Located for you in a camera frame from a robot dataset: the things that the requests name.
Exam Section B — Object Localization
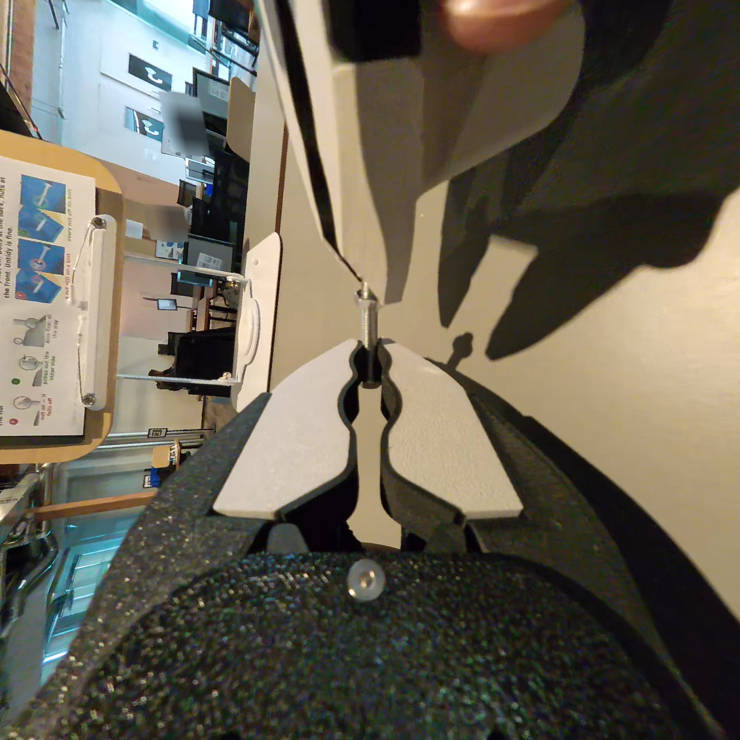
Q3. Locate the person's right hand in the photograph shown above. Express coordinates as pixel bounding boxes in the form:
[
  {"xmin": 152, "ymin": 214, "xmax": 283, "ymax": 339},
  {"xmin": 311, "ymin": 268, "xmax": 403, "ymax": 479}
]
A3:
[{"xmin": 439, "ymin": 0, "xmax": 574, "ymax": 54}]

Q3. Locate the grid pane window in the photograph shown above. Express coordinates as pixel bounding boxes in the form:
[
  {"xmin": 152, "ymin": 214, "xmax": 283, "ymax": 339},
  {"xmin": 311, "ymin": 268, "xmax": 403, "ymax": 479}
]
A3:
[{"xmin": 40, "ymin": 523, "xmax": 136, "ymax": 654}]

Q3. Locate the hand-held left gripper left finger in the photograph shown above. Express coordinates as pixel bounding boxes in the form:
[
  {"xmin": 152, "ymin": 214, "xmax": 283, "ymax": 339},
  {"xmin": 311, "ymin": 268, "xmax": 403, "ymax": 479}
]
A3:
[{"xmin": 212, "ymin": 339, "xmax": 364, "ymax": 522}]

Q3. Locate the black wall sign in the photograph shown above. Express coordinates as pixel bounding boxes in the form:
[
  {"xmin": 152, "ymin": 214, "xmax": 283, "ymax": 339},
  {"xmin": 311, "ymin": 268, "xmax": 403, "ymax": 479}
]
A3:
[
  {"xmin": 124, "ymin": 107, "xmax": 165, "ymax": 141},
  {"xmin": 128, "ymin": 54, "xmax": 173, "ymax": 92}
]

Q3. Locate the metal rail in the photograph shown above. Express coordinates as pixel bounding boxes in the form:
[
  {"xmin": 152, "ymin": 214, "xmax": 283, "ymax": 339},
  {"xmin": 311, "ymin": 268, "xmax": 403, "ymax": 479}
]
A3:
[{"xmin": 101, "ymin": 427, "xmax": 217, "ymax": 447}]

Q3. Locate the silver bolt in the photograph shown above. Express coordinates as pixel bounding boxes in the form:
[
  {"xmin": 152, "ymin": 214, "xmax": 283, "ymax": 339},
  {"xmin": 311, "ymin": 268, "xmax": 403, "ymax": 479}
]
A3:
[{"xmin": 360, "ymin": 298, "xmax": 382, "ymax": 389}]

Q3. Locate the black box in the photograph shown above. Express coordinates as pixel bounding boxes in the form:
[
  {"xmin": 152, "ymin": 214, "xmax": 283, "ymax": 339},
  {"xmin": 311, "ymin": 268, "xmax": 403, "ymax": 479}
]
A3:
[{"xmin": 172, "ymin": 328, "xmax": 238, "ymax": 399}]

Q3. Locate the grey rounded board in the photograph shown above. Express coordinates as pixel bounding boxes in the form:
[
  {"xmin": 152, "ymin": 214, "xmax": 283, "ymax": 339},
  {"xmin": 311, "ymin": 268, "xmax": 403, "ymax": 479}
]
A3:
[{"xmin": 227, "ymin": 77, "xmax": 258, "ymax": 164}]

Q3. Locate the white mounting plate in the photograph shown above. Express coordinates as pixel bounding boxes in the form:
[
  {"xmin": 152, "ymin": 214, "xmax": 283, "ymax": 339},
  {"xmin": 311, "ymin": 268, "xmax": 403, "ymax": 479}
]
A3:
[{"xmin": 68, "ymin": 215, "xmax": 120, "ymax": 412}]

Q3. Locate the wooden sign board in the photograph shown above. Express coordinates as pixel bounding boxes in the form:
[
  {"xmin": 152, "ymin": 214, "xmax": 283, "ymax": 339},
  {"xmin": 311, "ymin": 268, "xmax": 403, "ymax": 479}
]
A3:
[{"xmin": 0, "ymin": 130, "xmax": 125, "ymax": 464}]

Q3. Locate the paper instruction sheet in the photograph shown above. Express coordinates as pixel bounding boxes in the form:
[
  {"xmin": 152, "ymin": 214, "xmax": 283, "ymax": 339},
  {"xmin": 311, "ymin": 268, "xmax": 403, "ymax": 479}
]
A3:
[{"xmin": 0, "ymin": 155, "xmax": 97, "ymax": 438}]

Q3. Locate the glass balcony railing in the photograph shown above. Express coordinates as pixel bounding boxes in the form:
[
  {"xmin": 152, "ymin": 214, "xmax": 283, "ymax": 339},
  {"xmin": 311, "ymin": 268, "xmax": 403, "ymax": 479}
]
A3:
[{"xmin": 110, "ymin": 0, "xmax": 210, "ymax": 56}]

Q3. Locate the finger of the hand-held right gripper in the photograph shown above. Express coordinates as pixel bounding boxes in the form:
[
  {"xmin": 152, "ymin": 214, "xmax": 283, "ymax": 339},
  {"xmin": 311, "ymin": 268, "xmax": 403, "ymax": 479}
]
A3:
[
  {"xmin": 334, "ymin": 10, "xmax": 586, "ymax": 305},
  {"xmin": 254, "ymin": 0, "xmax": 372, "ymax": 288}
]

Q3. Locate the white sign stand base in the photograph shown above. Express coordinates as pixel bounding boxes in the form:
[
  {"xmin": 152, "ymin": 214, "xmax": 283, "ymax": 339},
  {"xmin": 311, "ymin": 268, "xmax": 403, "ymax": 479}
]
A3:
[{"xmin": 230, "ymin": 233, "xmax": 284, "ymax": 412}]

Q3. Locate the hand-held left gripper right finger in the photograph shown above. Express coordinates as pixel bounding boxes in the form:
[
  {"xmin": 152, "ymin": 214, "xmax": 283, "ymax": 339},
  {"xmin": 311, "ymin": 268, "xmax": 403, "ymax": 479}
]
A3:
[{"xmin": 377, "ymin": 340, "xmax": 525, "ymax": 530}]

